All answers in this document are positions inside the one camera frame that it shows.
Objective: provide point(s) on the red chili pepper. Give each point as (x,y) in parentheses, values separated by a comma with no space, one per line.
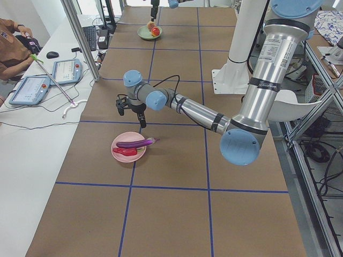
(128,151)

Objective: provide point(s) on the green plate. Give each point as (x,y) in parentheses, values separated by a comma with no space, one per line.
(144,33)

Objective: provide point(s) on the near blue teach pendant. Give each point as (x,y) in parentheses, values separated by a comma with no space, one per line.
(31,90)

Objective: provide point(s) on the blue teach pendant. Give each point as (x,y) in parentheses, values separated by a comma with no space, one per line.
(31,90)
(67,71)

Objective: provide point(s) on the pink plate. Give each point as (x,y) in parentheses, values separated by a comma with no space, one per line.
(127,137)

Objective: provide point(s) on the white chair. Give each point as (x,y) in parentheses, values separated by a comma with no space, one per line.
(280,107)

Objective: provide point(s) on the purple eggplant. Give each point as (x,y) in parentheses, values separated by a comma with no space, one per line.
(137,144)

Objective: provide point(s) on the far blue teach pendant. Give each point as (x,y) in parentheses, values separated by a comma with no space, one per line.
(67,71)

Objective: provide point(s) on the metal pointer stick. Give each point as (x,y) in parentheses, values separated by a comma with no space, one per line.
(73,104)

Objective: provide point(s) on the yellow pink peach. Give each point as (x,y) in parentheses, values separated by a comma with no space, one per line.
(150,25)

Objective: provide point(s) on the person in brown shirt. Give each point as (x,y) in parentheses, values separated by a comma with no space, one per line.
(17,45)

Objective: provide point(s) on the black computer mouse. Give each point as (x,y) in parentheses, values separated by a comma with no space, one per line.
(52,54)

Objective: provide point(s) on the aluminium frame post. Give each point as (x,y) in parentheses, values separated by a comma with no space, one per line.
(72,17)

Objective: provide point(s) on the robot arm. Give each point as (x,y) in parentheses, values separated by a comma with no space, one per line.
(265,38)
(174,3)

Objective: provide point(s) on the black keyboard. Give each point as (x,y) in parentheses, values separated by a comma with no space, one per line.
(90,35)

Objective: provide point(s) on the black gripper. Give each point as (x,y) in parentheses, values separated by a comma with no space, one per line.
(138,108)
(154,5)

